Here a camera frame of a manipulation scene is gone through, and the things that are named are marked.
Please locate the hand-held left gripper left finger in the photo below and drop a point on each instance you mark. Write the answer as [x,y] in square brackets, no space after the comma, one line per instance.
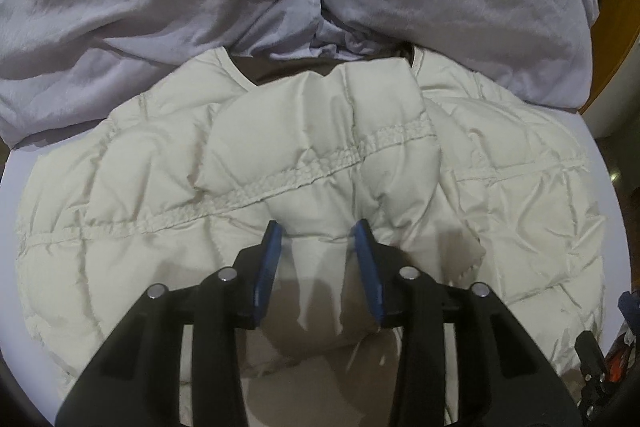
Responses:
[264,274]

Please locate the orange wooden frame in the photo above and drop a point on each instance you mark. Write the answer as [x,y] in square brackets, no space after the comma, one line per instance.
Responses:
[620,32]

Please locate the bed with lavender sheet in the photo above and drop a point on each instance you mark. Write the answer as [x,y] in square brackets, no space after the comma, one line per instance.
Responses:
[15,177]

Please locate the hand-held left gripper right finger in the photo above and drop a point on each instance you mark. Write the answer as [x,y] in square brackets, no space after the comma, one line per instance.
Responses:
[370,274]

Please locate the cream quilted puffer jacket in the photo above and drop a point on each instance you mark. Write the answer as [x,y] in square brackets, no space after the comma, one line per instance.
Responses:
[300,167]

